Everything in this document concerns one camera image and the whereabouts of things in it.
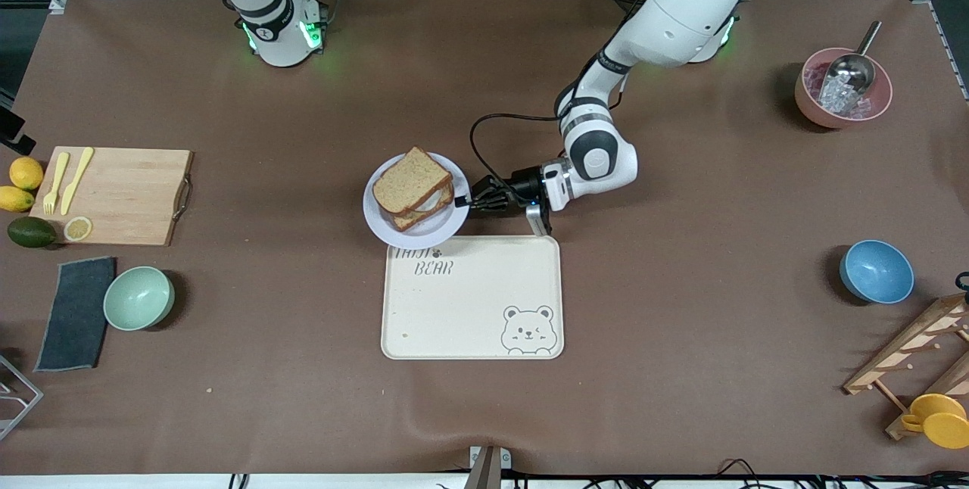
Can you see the dark green avocado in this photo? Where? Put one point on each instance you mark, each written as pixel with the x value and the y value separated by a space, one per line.
pixel 32 232

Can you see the yellow lemon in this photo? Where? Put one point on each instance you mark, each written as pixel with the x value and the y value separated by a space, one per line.
pixel 26 172
pixel 15 199

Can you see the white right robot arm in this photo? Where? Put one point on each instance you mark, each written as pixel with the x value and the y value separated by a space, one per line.
pixel 276 27

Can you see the lavender round plate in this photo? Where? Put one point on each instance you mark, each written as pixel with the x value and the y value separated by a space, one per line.
pixel 424 239

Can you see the pink bowl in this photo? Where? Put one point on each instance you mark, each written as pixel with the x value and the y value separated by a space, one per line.
pixel 810 107

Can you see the plain brown bread slice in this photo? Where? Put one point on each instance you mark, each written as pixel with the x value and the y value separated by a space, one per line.
pixel 409 179

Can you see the grey folded cloth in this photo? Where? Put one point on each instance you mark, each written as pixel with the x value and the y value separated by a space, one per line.
pixel 76 315

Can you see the bread slice under egg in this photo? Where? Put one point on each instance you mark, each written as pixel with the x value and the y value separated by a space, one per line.
pixel 412 222

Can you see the wooden cutting board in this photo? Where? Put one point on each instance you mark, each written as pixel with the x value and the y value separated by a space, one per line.
pixel 129 186

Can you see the yellow plastic fork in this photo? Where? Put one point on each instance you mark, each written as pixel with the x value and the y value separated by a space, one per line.
pixel 54 182

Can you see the yellow cup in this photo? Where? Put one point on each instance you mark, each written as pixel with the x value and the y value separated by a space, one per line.
pixel 942 421

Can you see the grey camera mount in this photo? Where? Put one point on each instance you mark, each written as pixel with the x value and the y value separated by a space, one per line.
pixel 488 466

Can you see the clear ice cubes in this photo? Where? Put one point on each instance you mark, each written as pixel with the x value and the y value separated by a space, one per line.
pixel 840 99

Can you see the yellow plastic knife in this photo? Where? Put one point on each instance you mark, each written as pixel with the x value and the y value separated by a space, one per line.
pixel 76 180

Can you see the lemon half slice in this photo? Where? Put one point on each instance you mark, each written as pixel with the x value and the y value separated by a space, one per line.
pixel 78 228

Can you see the mint green bowl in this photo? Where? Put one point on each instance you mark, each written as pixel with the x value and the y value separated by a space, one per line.
pixel 138 298

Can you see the wooden drying rack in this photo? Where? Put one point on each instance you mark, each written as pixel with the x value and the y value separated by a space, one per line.
pixel 908 345

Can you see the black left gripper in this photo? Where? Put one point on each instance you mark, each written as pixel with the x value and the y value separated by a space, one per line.
pixel 522 188

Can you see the metal scoop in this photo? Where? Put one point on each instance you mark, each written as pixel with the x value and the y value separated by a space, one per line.
pixel 852 69

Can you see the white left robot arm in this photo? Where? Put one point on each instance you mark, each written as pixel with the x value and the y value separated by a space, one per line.
pixel 681 12

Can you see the blue bowl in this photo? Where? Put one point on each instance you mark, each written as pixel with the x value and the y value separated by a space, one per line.
pixel 877 272

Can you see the cream bear print tray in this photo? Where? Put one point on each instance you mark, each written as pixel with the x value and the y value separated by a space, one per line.
pixel 469 300

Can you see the fried egg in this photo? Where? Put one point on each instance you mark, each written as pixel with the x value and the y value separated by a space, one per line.
pixel 431 204

